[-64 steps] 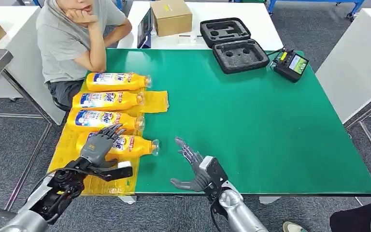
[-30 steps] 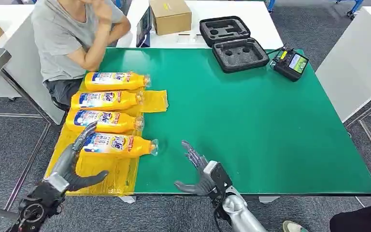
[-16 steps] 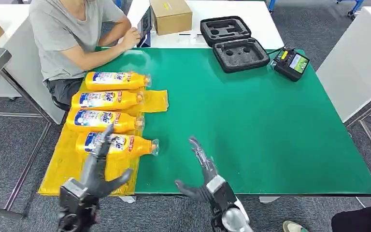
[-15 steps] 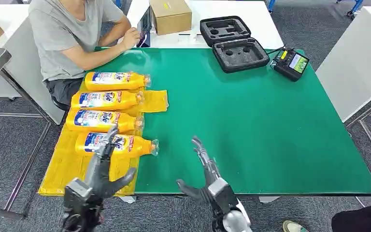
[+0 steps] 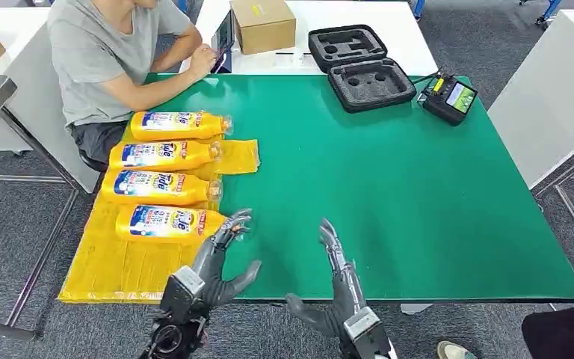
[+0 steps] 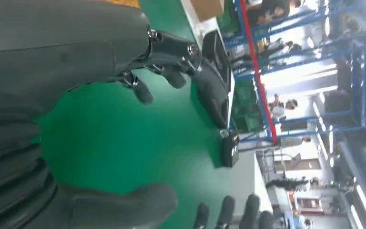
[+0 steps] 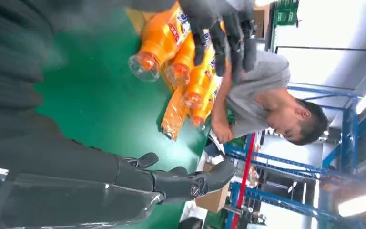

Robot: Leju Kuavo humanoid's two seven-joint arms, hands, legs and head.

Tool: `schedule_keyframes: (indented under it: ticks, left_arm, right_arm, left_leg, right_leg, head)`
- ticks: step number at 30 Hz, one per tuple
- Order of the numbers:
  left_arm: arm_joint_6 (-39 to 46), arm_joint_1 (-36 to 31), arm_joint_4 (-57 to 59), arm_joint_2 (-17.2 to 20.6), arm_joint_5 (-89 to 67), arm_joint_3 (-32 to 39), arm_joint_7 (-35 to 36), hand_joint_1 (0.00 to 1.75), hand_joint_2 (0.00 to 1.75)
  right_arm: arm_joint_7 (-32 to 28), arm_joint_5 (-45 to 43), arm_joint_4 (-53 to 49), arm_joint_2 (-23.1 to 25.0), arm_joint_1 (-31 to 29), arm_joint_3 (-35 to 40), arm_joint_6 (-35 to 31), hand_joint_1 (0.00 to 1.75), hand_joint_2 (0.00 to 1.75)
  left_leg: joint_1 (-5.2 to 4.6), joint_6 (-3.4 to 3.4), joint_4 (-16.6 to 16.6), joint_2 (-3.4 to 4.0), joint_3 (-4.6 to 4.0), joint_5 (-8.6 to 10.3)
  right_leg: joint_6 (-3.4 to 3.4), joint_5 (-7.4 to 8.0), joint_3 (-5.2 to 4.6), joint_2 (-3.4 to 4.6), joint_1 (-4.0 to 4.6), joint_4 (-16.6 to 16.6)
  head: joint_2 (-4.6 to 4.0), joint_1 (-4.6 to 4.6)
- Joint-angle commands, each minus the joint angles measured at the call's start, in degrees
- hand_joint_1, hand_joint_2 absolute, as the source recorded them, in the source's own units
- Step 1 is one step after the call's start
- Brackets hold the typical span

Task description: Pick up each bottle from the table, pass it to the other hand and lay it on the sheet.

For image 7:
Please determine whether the green crate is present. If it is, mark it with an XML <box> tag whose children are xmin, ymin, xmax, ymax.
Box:
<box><xmin>273</xmin><ymin>0</ymin><xmax>300</xmax><ymax>27</ymax></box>

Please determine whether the closed cardboard box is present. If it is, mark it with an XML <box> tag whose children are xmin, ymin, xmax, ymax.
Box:
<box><xmin>195</xmin><ymin>163</ymin><xmax>232</xmax><ymax>213</ymax></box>

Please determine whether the green table mat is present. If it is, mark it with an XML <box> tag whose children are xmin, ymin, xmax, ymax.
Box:
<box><xmin>34</xmin><ymin>9</ymin><xmax>214</xmax><ymax>229</ymax></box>

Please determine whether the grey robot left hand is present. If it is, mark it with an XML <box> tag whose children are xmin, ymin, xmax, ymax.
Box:
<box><xmin>170</xmin><ymin>0</ymin><xmax>258</xmax><ymax>84</ymax></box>

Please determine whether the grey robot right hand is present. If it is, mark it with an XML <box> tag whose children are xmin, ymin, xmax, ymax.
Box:
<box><xmin>0</xmin><ymin>120</ymin><xmax>236</xmax><ymax>229</ymax></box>

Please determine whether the person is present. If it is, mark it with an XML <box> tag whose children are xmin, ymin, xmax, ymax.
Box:
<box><xmin>210</xmin><ymin>50</ymin><xmax>329</xmax><ymax>146</ymax></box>

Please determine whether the blue metal rack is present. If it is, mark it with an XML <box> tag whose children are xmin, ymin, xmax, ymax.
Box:
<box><xmin>223</xmin><ymin>83</ymin><xmax>366</xmax><ymax>229</ymax></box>

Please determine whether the red pole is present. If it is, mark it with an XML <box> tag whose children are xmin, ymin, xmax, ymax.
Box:
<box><xmin>229</xmin><ymin>133</ymin><xmax>257</xmax><ymax>229</ymax></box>

